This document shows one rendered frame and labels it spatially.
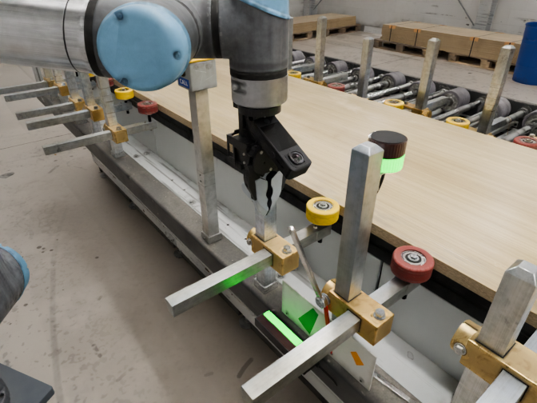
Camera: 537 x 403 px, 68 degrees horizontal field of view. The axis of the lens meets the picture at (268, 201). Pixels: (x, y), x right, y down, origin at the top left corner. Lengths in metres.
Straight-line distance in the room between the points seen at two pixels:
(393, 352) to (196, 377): 0.92
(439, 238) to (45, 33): 0.78
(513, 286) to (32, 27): 0.62
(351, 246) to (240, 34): 0.38
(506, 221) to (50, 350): 1.75
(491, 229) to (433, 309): 0.22
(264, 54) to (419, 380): 0.76
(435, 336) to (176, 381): 1.07
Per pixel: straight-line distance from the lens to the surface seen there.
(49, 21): 0.52
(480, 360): 0.64
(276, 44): 0.60
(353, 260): 0.71
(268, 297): 1.00
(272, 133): 0.64
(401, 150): 0.64
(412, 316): 1.01
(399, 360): 1.03
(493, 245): 0.96
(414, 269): 0.81
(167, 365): 1.79
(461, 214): 1.03
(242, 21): 0.59
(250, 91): 0.61
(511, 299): 0.57
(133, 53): 0.47
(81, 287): 2.24
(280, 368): 0.68
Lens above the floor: 1.41
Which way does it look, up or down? 32 degrees down
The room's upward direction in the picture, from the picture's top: straight up
